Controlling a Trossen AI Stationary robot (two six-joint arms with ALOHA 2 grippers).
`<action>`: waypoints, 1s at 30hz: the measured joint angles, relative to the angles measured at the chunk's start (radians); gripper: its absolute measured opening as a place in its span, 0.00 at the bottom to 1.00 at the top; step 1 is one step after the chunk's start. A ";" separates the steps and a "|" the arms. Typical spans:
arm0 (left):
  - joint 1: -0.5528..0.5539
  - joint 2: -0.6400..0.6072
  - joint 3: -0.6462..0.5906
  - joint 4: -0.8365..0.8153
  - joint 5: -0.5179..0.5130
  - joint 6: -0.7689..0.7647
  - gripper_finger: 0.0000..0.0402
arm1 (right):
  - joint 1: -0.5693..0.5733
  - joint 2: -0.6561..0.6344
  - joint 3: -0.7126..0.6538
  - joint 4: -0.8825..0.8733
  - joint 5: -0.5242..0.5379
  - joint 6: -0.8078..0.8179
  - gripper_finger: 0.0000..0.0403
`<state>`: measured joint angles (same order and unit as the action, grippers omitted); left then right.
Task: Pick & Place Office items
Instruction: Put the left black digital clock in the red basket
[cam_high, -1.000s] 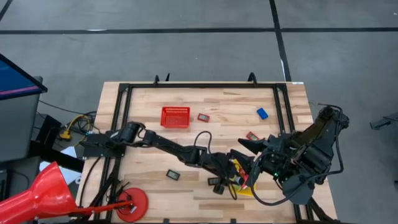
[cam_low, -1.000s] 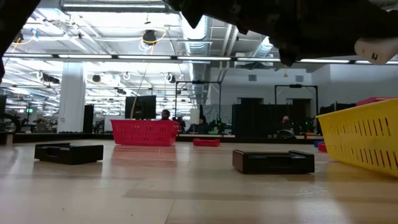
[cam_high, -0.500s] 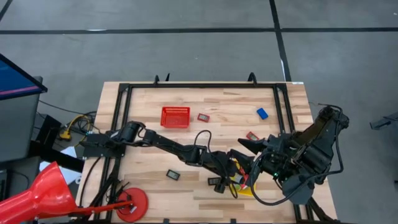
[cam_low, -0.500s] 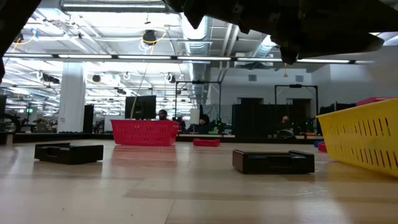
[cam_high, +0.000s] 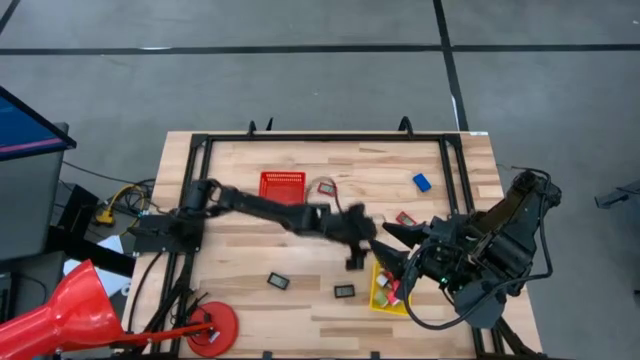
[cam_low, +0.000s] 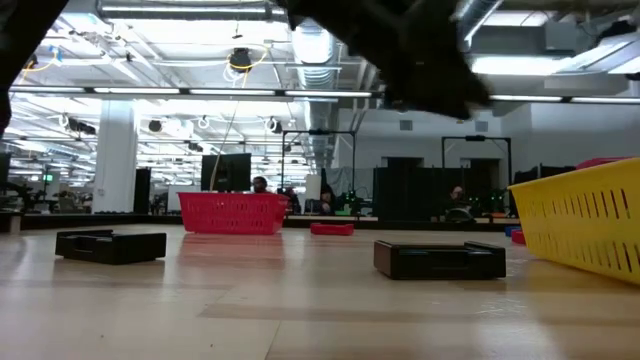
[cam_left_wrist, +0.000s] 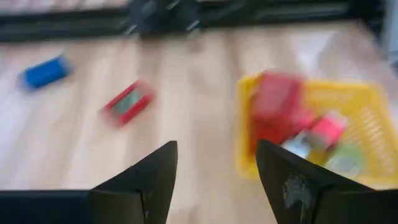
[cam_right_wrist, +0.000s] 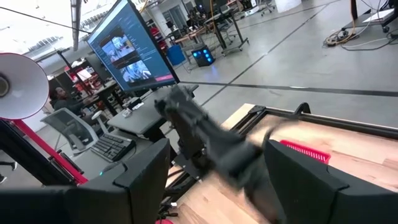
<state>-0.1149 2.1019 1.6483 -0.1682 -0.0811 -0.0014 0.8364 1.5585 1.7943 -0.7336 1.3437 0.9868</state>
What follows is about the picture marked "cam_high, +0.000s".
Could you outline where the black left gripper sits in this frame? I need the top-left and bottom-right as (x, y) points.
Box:
(327, 202), (416, 280)

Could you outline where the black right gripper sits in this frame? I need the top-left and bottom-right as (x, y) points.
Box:
(382, 215), (484, 294)

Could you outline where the yellow plastic basket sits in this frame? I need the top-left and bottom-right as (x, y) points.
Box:
(368, 259), (412, 317)

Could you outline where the red plastic basket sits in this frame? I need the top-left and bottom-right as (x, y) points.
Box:
(258, 170), (307, 206)

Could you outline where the black floor stand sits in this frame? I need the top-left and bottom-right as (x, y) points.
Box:
(594, 178), (640, 209)

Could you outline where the white paper sheet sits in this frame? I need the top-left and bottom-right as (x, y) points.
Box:
(62, 234), (134, 299)

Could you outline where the black stand leg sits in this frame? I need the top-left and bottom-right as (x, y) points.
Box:
(47, 183), (139, 279)

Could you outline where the red desk lamp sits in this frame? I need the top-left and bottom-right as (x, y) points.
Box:
(0, 258), (240, 360)

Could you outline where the grey cabinet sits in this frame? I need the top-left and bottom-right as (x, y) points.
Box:
(0, 122), (70, 262)

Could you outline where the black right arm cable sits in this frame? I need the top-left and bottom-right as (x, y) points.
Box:
(401, 167), (564, 331)

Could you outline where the black metal table frame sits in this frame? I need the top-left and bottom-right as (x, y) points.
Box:
(149, 130), (531, 360)

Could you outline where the yellow cable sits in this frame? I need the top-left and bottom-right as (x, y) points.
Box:
(94, 183), (151, 227)

